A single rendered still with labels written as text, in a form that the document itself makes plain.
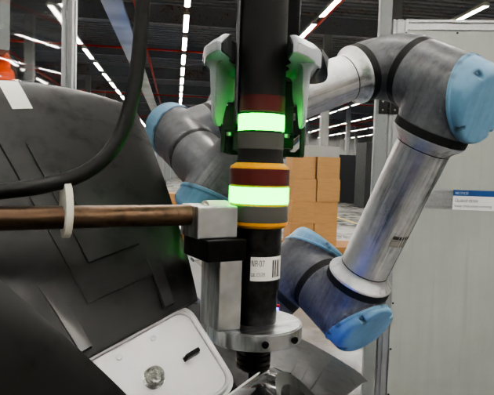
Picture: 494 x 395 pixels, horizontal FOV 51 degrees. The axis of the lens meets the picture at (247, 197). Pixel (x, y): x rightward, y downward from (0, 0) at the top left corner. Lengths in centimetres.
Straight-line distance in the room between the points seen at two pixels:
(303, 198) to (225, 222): 808
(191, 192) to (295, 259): 42
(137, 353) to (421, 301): 200
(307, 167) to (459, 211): 629
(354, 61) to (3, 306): 74
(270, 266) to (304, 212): 810
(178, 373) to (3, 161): 19
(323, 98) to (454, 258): 157
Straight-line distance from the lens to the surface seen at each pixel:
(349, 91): 84
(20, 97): 45
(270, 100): 37
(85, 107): 47
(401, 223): 87
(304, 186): 843
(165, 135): 71
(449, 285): 231
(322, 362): 60
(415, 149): 83
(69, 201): 32
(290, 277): 100
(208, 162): 63
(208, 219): 34
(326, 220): 859
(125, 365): 35
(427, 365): 238
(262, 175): 36
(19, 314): 18
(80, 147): 42
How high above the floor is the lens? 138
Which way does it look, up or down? 3 degrees down
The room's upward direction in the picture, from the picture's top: 2 degrees clockwise
